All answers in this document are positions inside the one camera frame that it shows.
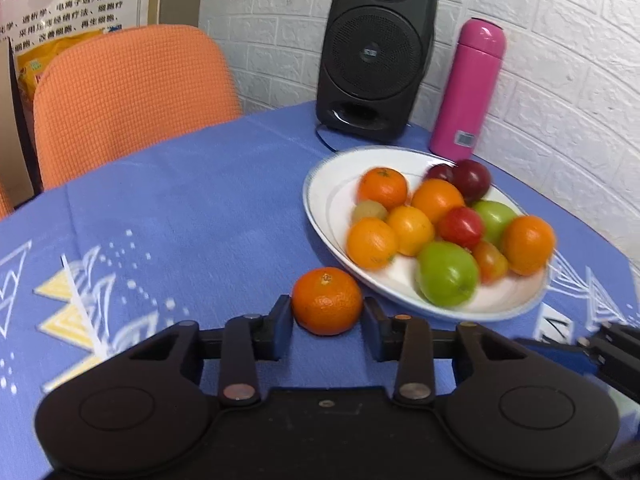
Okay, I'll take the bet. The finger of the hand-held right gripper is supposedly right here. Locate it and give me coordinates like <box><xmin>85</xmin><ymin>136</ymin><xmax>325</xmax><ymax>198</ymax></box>
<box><xmin>514</xmin><ymin>322</ymin><xmax>640</xmax><ymax>378</ymax></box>
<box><xmin>602</xmin><ymin>354</ymin><xmax>640</xmax><ymax>397</ymax></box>

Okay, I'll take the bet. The pink bottle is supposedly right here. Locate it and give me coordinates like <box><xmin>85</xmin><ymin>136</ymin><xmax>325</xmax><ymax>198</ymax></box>
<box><xmin>429</xmin><ymin>17</ymin><xmax>507</xmax><ymax>161</ymax></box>

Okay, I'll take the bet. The brown cardboard board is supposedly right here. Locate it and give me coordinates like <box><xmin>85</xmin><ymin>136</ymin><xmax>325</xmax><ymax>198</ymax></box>
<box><xmin>0</xmin><ymin>40</ymin><xmax>45</xmax><ymax>208</ymax></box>

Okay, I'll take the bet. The red yellow plum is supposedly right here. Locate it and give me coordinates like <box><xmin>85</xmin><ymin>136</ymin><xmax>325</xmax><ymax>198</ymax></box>
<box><xmin>472</xmin><ymin>240</ymin><xmax>510</xmax><ymax>283</ymax></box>

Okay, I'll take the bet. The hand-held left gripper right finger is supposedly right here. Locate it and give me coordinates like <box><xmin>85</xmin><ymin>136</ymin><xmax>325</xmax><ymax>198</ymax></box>
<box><xmin>364</xmin><ymin>297</ymin><xmax>540</xmax><ymax>405</ymax></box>

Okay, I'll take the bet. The green apple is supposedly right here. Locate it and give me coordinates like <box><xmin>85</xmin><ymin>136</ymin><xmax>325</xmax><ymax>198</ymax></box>
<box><xmin>417</xmin><ymin>241</ymin><xmax>481</xmax><ymax>307</ymax></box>
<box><xmin>472</xmin><ymin>200</ymin><xmax>519</xmax><ymax>248</ymax></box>

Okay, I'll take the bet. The wall poster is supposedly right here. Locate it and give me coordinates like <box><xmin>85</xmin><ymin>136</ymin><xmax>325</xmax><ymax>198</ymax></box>
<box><xmin>0</xmin><ymin>0</ymin><xmax>168</xmax><ymax>56</ymax></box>

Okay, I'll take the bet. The brown kiwi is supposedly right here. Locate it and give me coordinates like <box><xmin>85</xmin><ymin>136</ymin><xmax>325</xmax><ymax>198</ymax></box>
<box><xmin>351</xmin><ymin>200</ymin><xmax>388</xmax><ymax>226</ymax></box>

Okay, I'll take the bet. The yellow snack bag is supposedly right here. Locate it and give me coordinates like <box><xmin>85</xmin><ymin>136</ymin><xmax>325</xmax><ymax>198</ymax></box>
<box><xmin>15</xmin><ymin>27</ymin><xmax>108</xmax><ymax>111</ymax></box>

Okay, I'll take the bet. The black speaker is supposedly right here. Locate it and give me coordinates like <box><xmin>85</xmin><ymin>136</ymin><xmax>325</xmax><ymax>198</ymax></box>
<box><xmin>316</xmin><ymin>0</ymin><xmax>440</xmax><ymax>143</ymax></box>

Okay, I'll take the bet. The white plate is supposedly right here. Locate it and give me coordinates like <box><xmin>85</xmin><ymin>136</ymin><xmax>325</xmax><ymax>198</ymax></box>
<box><xmin>302</xmin><ymin>146</ymin><xmax>553</xmax><ymax>323</ymax></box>

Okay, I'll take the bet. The blue printed tablecloth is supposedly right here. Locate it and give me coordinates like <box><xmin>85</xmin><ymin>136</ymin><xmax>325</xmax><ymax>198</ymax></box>
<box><xmin>0</xmin><ymin>101</ymin><xmax>640</xmax><ymax>480</ymax></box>

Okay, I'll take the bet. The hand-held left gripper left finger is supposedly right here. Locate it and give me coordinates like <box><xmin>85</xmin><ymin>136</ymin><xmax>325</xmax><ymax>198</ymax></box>
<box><xmin>107</xmin><ymin>295</ymin><xmax>294</xmax><ymax>407</ymax></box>

